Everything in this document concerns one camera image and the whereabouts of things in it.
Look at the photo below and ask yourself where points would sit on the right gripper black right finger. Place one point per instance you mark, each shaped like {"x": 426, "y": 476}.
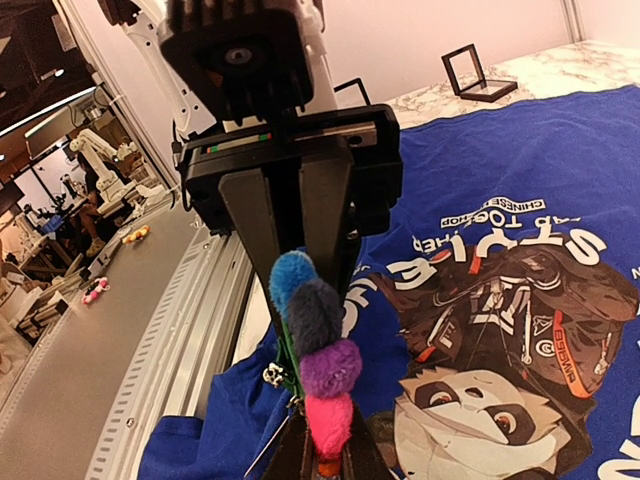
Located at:
{"x": 361, "y": 458}

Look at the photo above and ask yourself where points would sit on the yellow crochet flower on floor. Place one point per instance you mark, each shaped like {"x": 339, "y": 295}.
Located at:
{"x": 137, "y": 235}

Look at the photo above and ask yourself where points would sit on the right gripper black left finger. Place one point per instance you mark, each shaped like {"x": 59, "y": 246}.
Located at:
{"x": 293, "y": 457}

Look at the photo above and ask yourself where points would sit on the pink crochet flower on floor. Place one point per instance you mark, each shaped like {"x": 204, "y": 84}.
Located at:
{"x": 95, "y": 289}

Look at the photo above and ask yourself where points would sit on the left aluminium corner post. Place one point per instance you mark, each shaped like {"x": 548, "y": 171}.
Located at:
{"x": 573, "y": 20}

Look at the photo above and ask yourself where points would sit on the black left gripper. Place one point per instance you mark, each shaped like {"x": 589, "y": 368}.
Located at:
{"x": 223, "y": 181}

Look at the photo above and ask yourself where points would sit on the black box with flower brooch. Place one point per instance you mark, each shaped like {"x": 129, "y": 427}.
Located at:
{"x": 352, "y": 93}

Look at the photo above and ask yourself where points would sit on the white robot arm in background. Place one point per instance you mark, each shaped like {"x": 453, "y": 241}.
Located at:
{"x": 102, "y": 165}

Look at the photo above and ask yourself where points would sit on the blue printed t-shirt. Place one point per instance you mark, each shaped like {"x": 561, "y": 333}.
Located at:
{"x": 497, "y": 317}

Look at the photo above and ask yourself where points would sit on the black box with silver brooch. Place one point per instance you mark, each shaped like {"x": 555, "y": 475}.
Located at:
{"x": 468, "y": 79}

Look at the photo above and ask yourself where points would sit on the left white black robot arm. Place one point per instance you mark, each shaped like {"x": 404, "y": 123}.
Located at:
{"x": 141, "y": 21}

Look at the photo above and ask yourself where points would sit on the aluminium front rail frame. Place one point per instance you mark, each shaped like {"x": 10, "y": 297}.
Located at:
{"x": 100, "y": 378}

